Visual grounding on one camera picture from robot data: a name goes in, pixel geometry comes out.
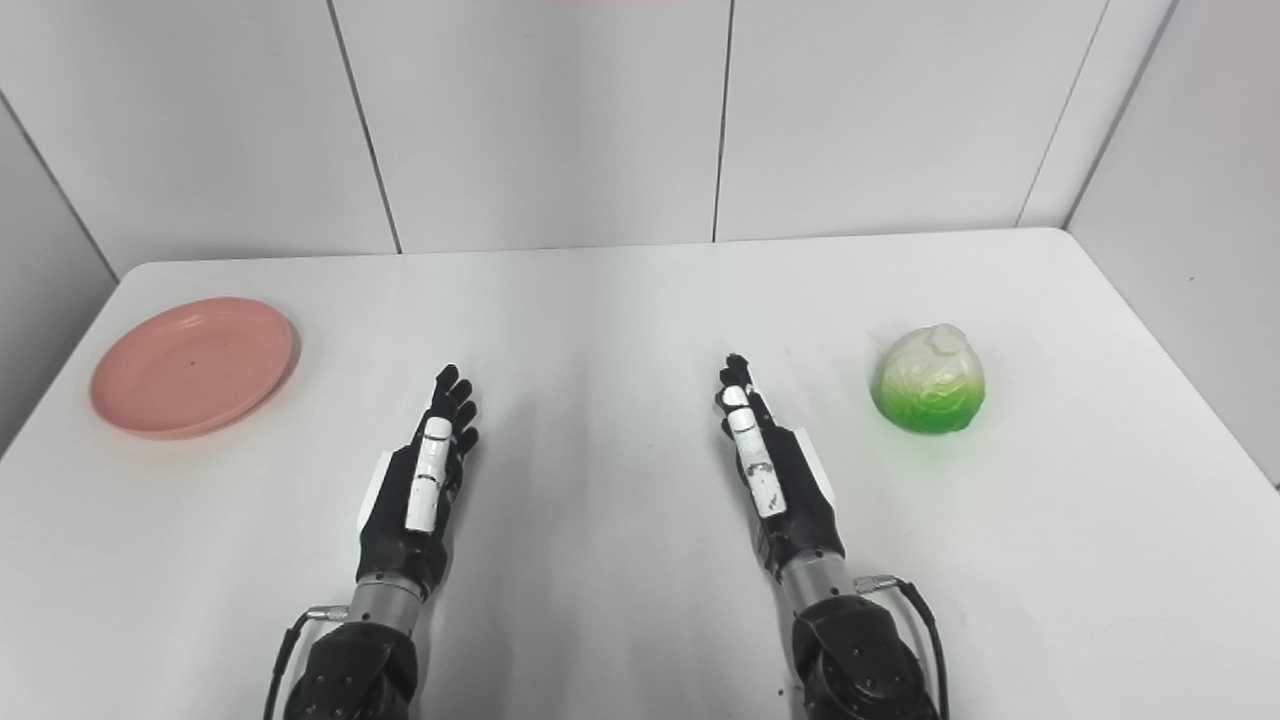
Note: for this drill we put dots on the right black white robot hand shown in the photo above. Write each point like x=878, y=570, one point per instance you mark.
x=800, y=510

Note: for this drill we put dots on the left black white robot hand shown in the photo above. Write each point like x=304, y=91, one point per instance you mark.
x=395, y=535

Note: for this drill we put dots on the green white cabbage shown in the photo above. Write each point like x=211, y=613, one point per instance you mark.
x=930, y=390

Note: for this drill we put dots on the pink round plate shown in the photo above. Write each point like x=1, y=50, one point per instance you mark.
x=190, y=368

